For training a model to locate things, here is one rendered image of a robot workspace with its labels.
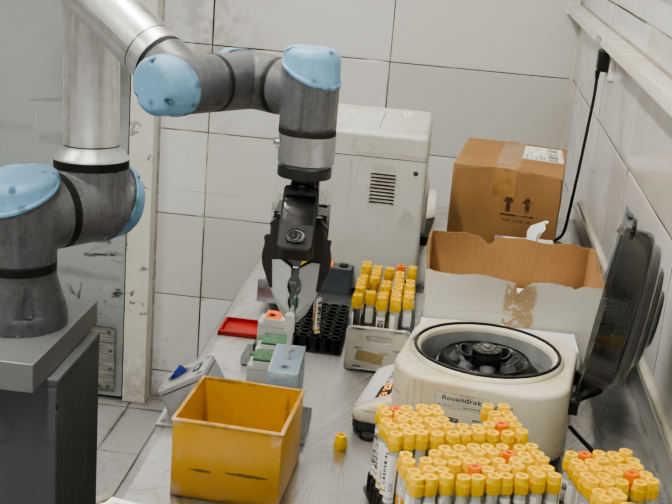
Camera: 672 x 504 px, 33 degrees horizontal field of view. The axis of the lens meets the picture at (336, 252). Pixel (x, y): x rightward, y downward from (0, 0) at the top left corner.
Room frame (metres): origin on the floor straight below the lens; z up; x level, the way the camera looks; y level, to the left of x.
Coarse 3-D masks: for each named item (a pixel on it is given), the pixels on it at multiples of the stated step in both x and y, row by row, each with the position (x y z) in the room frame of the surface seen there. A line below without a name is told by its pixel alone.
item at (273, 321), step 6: (270, 312) 1.66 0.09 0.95; (276, 312) 1.66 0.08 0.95; (264, 318) 1.63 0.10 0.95; (270, 318) 1.63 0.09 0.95; (276, 318) 1.63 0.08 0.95; (282, 318) 1.63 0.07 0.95; (258, 324) 1.63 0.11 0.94; (264, 324) 1.63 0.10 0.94; (270, 324) 1.63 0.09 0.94; (276, 324) 1.63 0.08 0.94; (282, 324) 1.63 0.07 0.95; (258, 330) 1.63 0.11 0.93; (264, 330) 1.63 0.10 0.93; (270, 330) 1.63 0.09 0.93; (276, 330) 1.63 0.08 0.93; (282, 330) 1.63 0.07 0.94
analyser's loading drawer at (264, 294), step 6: (294, 264) 1.96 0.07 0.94; (300, 264) 1.96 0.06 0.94; (294, 270) 1.91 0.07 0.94; (294, 276) 1.91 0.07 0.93; (258, 282) 1.86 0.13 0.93; (264, 282) 1.86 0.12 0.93; (294, 282) 1.86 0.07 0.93; (300, 282) 1.92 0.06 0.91; (258, 288) 1.86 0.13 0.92; (264, 288) 1.86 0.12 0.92; (270, 288) 1.86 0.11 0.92; (294, 288) 1.86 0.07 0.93; (258, 294) 1.86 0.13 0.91; (264, 294) 1.86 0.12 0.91; (270, 294) 1.86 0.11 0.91; (294, 294) 1.86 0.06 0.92; (258, 300) 1.86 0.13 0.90; (264, 300) 1.86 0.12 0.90; (270, 300) 1.86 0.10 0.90
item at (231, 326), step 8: (224, 320) 1.79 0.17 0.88; (232, 320) 1.80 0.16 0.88; (240, 320) 1.80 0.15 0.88; (248, 320) 1.80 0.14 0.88; (256, 320) 1.80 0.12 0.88; (224, 328) 1.77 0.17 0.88; (232, 328) 1.77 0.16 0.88; (240, 328) 1.77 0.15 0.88; (248, 328) 1.78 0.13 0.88; (256, 328) 1.78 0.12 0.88; (240, 336) 1.74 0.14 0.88; (248, 336) 1.74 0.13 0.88; (256, 336) 1.74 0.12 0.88
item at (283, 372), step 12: (276, 348) 1.45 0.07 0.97; (300, 348) 1.46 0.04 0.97; (276, 360) 1.41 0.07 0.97; (288, 360) 1.41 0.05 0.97; (300, 360) 1.42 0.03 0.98; (276, 372) 1.37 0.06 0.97; (288, 372) 1.37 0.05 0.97; (300, 372) 1.41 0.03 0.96; (276, 384) 1.37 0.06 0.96; (288, 384) 1.37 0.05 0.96; (300, 384) 1.43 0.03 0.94; (300, 444) 1.37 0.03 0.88
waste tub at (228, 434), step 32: (224, 384) 1.33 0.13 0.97; (256, 384) 1.33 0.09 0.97; (192, 416) 1.29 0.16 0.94; (224, 416) 1.33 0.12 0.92; (256, 416) 1.33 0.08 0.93; (288, 416) 1.32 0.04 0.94; (192, 448) 1.21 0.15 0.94; (224, 448) 1.20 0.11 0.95; (256, 448) 1.20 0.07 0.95; (288, 448) 1.24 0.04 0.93; (192, 480) 1.21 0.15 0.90; (224, 480) 1.20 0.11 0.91; (256, 480) 1.20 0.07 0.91; (288, 480) 1.26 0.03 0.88
